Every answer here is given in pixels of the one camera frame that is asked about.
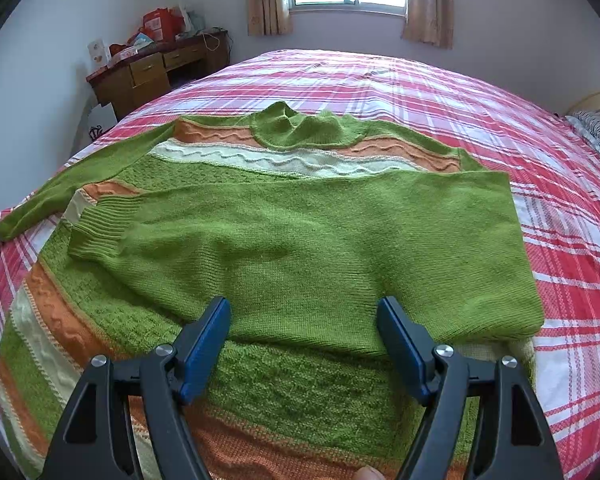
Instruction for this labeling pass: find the red plaid bed blanket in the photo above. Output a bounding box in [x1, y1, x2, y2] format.
[0, 49, 600, 480]

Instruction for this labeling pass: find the white plastic bag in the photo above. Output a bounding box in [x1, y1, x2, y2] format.
[172, 5, 195, 36]

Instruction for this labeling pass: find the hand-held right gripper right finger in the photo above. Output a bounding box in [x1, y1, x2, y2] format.
[376, 296, 566, 480]

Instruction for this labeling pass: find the green striped knit sweater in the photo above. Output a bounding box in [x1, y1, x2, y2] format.
[0, 101, 543, 480]

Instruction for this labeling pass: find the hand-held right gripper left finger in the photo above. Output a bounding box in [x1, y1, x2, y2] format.
[40, 296, 232, 480]

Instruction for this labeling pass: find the white card with orange print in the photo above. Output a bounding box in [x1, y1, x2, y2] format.
[87, 40, 109, 69]

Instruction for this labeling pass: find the beige bed headboard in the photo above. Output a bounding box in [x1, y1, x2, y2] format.
[567, 89, 600, 116]

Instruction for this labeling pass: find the white paper bag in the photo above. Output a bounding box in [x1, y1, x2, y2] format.
[87, 102, 118, 143]

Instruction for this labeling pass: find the wooden desk with drawers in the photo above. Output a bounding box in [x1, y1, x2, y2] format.
[86, 30, 231, 121]

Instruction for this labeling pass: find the striped pillow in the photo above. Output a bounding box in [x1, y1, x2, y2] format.
[565, 110, 600, 177]

